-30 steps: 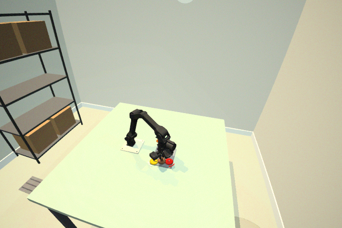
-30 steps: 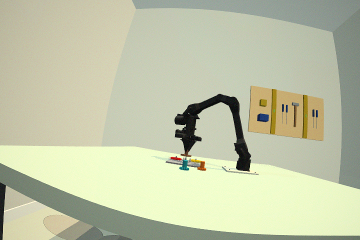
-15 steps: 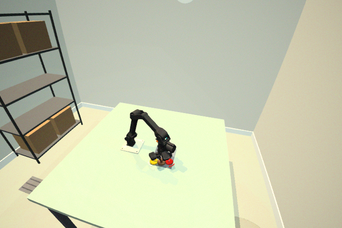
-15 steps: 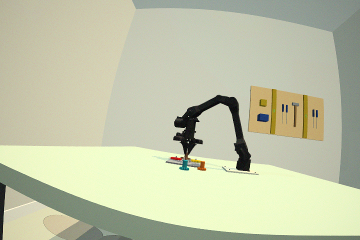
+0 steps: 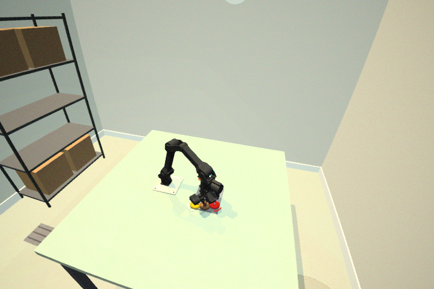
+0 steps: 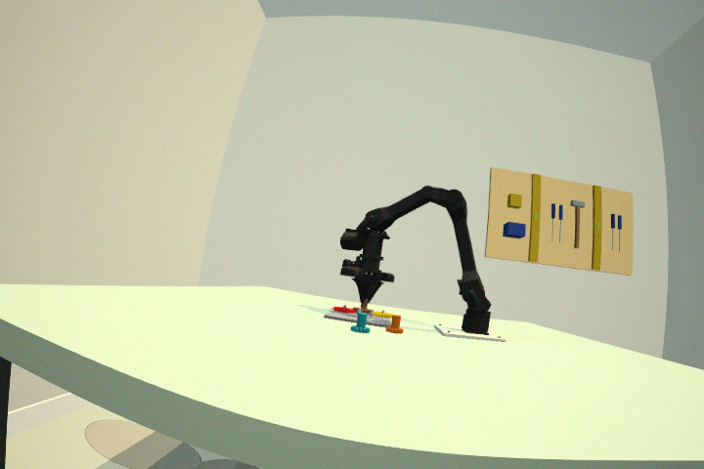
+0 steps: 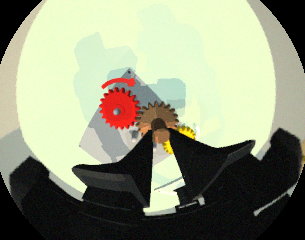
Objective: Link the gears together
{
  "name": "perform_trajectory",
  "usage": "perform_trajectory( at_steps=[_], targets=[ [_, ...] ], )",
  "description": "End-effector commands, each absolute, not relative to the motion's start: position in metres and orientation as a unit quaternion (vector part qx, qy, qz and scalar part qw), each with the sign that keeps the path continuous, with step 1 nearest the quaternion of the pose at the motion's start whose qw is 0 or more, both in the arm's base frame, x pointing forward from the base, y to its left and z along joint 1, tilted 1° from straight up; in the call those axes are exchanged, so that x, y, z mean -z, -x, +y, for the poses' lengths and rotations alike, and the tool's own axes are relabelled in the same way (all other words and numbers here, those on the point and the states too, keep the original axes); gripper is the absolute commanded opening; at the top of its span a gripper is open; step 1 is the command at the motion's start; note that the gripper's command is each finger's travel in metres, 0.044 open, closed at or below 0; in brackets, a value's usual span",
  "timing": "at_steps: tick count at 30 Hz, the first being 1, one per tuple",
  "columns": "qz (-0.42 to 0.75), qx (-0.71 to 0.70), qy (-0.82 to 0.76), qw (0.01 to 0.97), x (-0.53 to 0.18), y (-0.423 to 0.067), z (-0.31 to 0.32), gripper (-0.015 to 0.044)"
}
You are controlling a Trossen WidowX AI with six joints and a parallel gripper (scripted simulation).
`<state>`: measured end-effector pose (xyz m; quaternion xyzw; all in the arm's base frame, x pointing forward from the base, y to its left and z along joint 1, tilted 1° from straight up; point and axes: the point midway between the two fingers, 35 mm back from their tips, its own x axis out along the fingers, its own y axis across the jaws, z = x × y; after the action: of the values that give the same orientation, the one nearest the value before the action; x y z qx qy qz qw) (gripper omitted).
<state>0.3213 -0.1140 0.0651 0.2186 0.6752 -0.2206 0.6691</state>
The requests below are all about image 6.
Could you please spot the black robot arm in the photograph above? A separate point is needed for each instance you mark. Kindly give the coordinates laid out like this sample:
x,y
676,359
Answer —
x,y
477,317

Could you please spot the tan toothed gear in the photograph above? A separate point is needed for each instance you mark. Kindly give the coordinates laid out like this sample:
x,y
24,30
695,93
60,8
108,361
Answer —
x,y
364,307

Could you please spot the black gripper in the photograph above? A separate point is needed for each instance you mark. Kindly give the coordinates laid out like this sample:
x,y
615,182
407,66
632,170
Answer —
x,y
367,284

